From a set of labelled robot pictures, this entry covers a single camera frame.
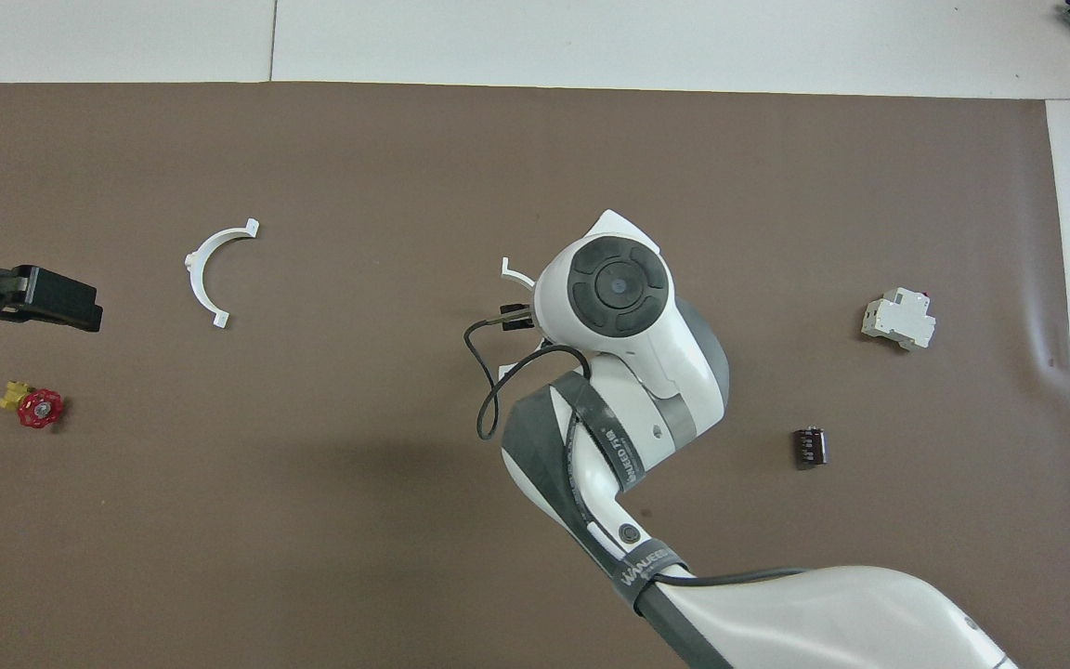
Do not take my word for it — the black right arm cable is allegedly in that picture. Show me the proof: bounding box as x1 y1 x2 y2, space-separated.
463 311 810 588

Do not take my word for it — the red and yellow valve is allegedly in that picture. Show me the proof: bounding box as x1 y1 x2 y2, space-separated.
0 379 64 429

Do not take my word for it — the white circuit breaker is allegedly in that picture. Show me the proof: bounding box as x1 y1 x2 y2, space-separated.
861 288 937 352

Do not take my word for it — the black cylindrical capacitor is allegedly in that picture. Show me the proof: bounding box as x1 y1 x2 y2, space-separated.
793 426 829 470

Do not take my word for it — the white half-ring pipe clamp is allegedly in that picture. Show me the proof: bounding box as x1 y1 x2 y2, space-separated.
498 257 537 378
185 218 260 329

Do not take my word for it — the brown paper table mat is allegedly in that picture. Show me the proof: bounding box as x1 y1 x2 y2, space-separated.
0 82 1070 669

